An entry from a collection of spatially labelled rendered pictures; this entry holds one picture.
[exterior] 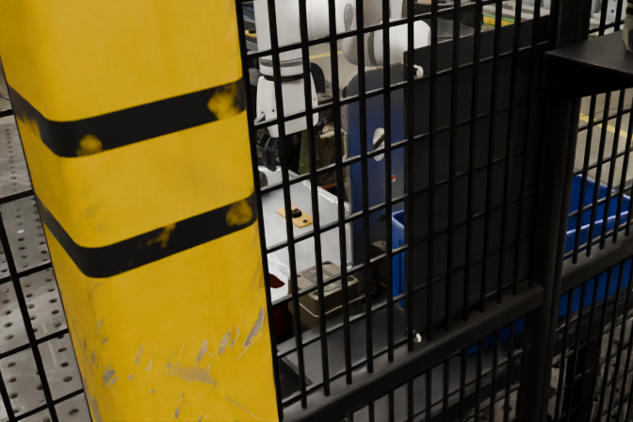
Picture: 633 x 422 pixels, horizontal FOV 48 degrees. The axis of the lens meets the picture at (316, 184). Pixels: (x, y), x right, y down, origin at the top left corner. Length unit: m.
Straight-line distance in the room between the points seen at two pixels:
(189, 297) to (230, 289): 0.02
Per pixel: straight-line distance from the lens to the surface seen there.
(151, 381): 0.41
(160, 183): 0.36
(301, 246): 1.21
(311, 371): 0.90
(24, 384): 1.54
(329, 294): 0.99
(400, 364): 0.72
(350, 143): 0.97
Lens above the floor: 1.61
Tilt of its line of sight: 26 degrees down
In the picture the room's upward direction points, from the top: 4 degrees counter-clockwise
